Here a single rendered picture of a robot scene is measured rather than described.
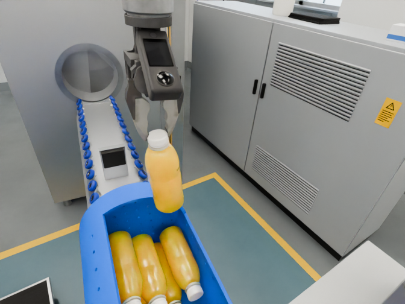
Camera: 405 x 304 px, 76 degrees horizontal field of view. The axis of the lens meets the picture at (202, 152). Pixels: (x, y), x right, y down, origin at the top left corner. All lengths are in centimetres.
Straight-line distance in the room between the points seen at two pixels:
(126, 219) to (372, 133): 138
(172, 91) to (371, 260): 62
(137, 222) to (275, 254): 149
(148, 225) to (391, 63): 136
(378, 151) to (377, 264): 102
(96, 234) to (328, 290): 52
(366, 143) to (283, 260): 99
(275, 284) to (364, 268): 130
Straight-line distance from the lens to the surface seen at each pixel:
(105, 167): 113
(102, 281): 58
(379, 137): 170
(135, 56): 47
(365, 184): 183
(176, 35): 114
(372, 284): 74
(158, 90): 36
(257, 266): 203
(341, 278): 71
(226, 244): 209
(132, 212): 75
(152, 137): 49
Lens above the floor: 169
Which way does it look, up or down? 35 degrees down
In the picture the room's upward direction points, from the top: 4 degrees clockwise
